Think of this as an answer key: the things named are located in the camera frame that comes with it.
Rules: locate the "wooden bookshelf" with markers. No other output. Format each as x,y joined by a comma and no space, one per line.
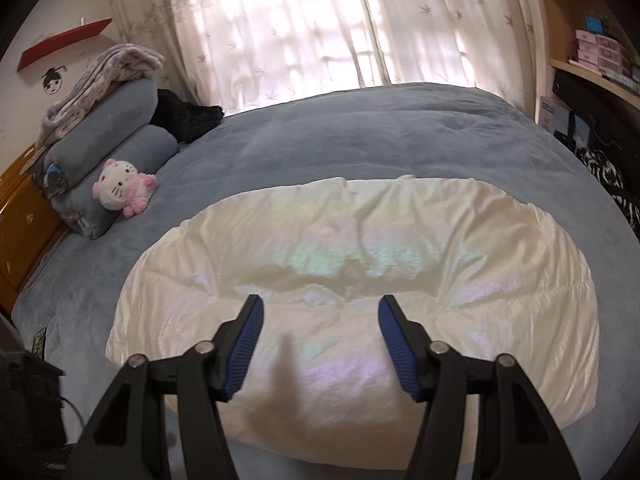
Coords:
562,17

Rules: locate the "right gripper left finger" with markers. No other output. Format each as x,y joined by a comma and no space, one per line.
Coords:
125,437

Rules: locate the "orange wooden headboard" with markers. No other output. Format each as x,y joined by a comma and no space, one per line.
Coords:
29,227

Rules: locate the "upper blue-grey rolled pillow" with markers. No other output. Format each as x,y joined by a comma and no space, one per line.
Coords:
127,109

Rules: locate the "blue-grey bed cover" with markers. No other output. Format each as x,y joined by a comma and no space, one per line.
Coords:
427,130

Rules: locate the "lower blue-grey rolled pillow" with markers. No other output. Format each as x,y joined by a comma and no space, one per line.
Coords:
147,149

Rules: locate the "cartoon girl wall sticker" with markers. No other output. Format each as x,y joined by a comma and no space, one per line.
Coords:
52,80

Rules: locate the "blue-grey rolled pillow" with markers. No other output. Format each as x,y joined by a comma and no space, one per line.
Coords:
127,109
147,149

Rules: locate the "pink stacked boxes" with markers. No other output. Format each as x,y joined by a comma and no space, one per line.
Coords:
599,53

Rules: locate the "black white patterned cloth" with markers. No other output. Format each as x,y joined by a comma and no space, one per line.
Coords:
612,181

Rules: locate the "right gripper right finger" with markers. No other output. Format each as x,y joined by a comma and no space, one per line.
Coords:
517,437

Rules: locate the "black fluffy garment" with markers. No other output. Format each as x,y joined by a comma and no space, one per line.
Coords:
185,121

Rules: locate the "white floral curtains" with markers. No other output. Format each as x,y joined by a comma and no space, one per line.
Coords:
244,54

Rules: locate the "white puffer down jacket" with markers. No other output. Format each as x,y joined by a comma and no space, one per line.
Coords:
478,269

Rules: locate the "pink white cat plush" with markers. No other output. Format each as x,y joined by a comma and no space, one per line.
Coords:
121,187

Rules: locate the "white cardboard box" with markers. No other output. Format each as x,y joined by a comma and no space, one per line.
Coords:
552,116

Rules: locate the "floral folded blanket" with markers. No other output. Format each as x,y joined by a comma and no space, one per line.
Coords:
115,65

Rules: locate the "red wall shelf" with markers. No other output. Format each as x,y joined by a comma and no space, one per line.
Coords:
60,41

